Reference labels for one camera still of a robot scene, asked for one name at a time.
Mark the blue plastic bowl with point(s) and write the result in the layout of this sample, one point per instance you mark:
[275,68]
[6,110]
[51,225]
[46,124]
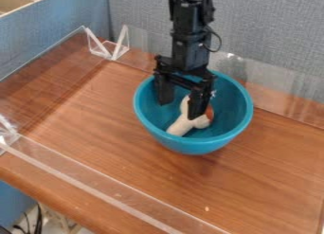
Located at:
[232,106]

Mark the clear acrylic corner bracket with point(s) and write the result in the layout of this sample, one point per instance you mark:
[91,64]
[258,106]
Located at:
[107,49]

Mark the clear acrylic barrier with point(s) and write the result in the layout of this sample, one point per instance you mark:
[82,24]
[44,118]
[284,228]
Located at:
[268,75]
[99,201]

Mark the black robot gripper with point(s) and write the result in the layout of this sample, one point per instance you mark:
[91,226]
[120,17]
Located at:
[184,69]

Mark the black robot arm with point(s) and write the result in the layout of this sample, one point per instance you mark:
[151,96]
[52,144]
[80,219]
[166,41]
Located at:
[191,16]

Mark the white brown toy mushroom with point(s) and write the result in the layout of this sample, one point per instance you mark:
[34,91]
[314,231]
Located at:
[183,125]

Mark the clear acrylic front barrier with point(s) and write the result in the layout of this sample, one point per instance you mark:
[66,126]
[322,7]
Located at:
[99,201]

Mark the blue partition with wooden shelf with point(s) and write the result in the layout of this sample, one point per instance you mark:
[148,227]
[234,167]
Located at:
[34,28]

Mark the clear acrylic back barrier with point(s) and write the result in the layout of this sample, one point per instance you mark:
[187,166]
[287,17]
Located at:
[268,75]

